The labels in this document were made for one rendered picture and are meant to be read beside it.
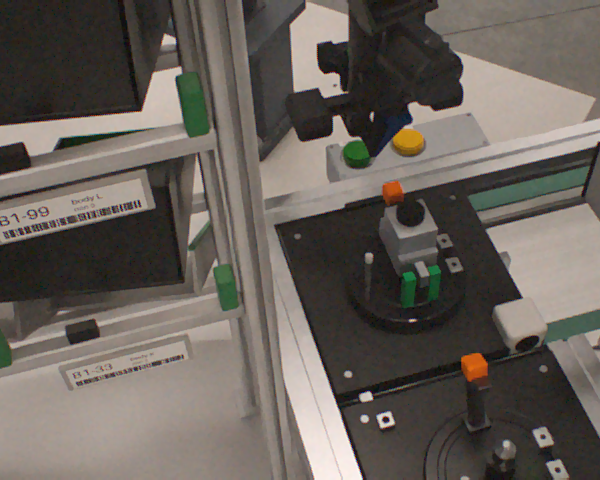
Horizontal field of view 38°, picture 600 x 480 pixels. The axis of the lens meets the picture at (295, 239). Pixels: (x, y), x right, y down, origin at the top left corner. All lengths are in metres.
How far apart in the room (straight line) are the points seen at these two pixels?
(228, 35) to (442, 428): 0.56
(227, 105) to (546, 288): 0.71
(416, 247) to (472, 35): 2.04
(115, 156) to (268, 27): 0.76
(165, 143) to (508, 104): 0.99
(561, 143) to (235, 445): 0.58
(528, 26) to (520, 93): 1.58
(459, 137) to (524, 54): 1.70
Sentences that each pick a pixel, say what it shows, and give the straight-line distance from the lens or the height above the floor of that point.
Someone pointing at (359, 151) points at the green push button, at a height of 0.97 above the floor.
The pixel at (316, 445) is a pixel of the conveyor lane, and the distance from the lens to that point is 0.92.
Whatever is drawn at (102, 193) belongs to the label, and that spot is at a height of 1.45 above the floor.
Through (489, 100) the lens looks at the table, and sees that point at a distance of 1.40.
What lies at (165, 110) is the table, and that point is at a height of 0.86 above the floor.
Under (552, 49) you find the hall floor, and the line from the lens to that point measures 2.91.
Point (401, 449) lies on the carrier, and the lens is 0.90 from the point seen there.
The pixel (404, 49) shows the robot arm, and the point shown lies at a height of 1.27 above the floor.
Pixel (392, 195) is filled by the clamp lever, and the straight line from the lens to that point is 0.95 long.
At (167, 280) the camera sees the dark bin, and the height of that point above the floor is 1.31.
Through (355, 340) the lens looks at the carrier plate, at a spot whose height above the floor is 0.97.
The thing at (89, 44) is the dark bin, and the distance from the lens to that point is 0.48.
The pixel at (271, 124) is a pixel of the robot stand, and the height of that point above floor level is 0.90.
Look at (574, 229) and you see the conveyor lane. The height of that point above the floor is 0.92.
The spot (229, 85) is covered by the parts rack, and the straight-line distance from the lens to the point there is 0.44.
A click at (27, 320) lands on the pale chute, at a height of 1.18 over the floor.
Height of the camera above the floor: 1.79
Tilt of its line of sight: 51 degrees down
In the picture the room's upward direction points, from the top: 4 degrees counter-clockwise
